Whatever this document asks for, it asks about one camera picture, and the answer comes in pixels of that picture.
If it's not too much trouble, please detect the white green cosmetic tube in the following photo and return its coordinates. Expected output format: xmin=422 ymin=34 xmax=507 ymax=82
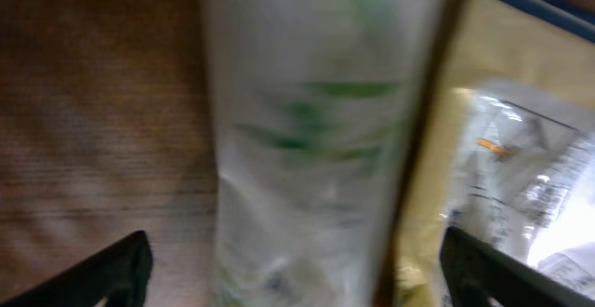
xmin=202 ymin=0 xmax=443 ymax=307

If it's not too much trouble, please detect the yellow snack pouch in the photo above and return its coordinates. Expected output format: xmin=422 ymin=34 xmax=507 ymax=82
xmin=395 ymin=0 xmax=594 ymax=306

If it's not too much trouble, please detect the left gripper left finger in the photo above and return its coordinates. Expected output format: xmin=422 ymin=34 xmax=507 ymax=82
xmin=1 ymin=231 xmax=153 ymax=307

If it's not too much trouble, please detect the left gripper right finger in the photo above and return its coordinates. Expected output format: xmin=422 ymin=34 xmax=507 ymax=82
xmin=440 ymin=227 xmax=594 ymax=307

